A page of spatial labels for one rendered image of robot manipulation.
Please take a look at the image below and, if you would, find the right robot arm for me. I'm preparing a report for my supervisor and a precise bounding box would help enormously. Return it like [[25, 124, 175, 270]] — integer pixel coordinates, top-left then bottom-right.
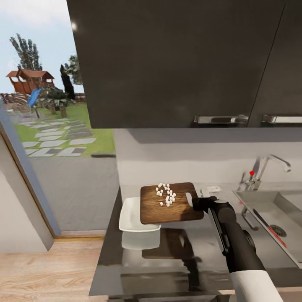
[[192, 186, 283, 302]]

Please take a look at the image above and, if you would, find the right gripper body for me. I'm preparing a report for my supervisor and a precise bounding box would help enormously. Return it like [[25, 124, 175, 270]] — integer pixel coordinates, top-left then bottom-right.
[[192, 196, 217, 213]]

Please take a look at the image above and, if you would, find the parer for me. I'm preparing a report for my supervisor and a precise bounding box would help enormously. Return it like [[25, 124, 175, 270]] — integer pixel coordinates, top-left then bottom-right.
[[254, 209, 286, 248]]

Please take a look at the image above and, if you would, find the cutting board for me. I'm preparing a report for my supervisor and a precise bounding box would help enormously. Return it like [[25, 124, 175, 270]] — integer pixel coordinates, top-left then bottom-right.
[[139, 182, 205, 225]]

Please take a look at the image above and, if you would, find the bowl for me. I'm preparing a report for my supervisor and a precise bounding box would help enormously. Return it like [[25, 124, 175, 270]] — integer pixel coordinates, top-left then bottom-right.
[[119, 197, 161, 233]]

